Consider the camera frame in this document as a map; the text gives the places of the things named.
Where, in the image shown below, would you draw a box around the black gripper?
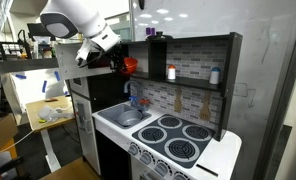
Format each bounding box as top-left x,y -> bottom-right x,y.
87,45 -> 126,73

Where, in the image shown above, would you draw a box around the orange plastic bowl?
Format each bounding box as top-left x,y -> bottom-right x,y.
120,57 -> 139,75

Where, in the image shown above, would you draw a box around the white toy microwave door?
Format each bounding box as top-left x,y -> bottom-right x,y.
56,43 -> 117,81

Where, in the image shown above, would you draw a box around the small grey stove burner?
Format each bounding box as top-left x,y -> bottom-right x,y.
181,124 -> 213,142
157,115 -> 183,130

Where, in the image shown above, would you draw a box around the large grey stove burner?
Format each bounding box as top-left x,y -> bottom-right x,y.
137,125 -> 168,145
163,137 -> 201,163

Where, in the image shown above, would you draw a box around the grey stove knob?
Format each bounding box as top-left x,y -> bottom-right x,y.
128,143 -> 140,156
154,160 -> 170,177
139,151 -> 152,165
172,171 -> 189,180

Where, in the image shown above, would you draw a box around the dark grey stove panel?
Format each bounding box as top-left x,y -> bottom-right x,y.
131,113 -> 217,170

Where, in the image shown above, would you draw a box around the white toy oven door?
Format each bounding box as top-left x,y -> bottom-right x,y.
130,156 -> 172,180

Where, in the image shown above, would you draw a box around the grey toy faucet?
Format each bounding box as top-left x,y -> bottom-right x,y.
123,79 -> 144,112

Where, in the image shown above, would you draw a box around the black pan lid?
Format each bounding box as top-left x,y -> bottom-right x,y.
146,31 -> 174,42

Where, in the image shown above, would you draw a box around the white shaker orange cap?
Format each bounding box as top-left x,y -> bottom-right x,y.
167,64 -> 177,81

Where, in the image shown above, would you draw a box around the grey metal pot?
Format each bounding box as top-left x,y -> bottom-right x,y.
116,109 -> 144,128

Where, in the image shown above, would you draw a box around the plain wooden spatula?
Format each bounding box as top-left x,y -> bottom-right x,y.
173,87 -> 184,114

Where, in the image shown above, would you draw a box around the toy kitchen unit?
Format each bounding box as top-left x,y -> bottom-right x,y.
62,32 -> 244,180

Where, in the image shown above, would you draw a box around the white plastic device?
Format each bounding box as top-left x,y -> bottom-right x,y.
37,105 -> 75,123

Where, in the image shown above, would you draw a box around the black monitor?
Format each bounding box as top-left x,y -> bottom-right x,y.
26,22 -> 47,43

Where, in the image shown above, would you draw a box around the white board panel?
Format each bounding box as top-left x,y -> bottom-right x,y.
1,68 -> 71,116

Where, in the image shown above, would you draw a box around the grey shelf beam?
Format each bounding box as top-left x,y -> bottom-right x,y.
0,57 -> 64,75

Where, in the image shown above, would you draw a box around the white shaker blue cap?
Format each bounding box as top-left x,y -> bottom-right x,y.
209,66 -> 222,85

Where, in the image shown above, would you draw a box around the slotted wooden spatula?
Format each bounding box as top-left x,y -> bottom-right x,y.
199,91 -> 213,122

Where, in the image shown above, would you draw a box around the wooden desk white legs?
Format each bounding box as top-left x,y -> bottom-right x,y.
25,95 -> 76,173

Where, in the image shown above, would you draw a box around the wooden table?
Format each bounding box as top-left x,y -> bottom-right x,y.
39,157 -> 103,180

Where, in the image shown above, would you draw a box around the black wire rack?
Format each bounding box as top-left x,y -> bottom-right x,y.
0,41 -> 33,61

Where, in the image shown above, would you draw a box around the white cable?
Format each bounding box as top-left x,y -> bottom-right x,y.
0,128 -> 36,158

